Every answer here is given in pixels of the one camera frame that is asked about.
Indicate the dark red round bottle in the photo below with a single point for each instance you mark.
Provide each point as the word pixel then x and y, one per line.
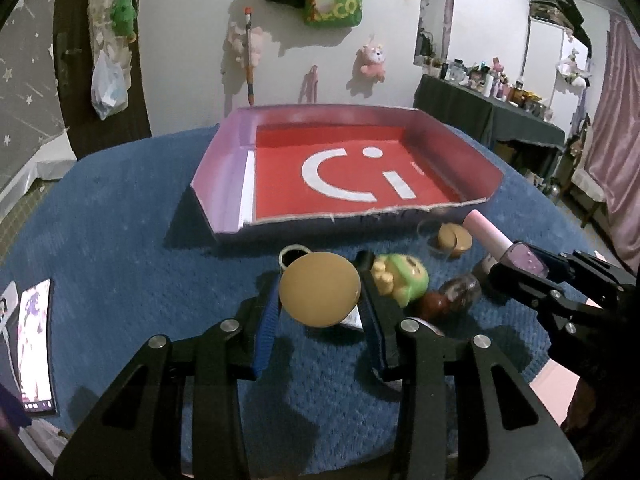
pixel 453 297

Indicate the white refrigerator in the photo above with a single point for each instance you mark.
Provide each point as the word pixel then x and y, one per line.
pixel 553 60

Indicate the red Miniso paper sheet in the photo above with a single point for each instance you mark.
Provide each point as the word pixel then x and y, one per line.
pixel 320 171

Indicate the pink curtain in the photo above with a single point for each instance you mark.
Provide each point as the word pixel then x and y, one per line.
pixel 613 159

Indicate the clear plastic cup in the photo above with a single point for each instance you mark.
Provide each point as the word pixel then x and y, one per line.
pixel 427 233

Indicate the green plush on door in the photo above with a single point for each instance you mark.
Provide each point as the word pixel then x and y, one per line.
pixel 123 15

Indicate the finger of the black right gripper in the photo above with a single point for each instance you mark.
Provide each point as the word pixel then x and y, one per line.
pixel 507 282
pixel 586 273

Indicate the white plastic bag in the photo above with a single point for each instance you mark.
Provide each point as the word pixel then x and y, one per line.
pixel 109 94

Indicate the green capybara toy figure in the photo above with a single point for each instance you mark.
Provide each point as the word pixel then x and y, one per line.
pixel 401 277

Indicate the pink plush toy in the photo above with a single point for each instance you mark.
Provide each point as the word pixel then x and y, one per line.
pixel 236 41
pixel 372 62

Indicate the dark green clothed table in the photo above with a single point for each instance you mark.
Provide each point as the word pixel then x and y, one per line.
pixel 483 119

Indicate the pink plush toy left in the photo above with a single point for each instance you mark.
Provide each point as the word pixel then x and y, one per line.
pixel 236 41

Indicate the smartphone with lit screen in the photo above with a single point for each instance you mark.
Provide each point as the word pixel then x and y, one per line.
pixel 34 374

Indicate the lilac nail polish bottle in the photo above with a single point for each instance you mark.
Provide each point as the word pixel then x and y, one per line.
pixel 500 247

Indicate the purple cardboard tray box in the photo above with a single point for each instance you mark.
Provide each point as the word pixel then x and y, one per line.
pixel 224 183

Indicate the hanging organizer on door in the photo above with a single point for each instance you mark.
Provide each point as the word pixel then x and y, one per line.
pixel 102 37

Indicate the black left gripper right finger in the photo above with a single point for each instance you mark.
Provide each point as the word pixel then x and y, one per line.
pixel 404 349

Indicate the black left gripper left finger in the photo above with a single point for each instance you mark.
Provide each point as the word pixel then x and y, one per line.
pixel 235 349

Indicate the pink plush toy right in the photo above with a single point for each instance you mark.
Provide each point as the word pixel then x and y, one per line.
pixel 372 62

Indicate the orange round sponge puff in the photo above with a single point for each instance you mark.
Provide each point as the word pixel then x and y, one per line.
pixel 320 289

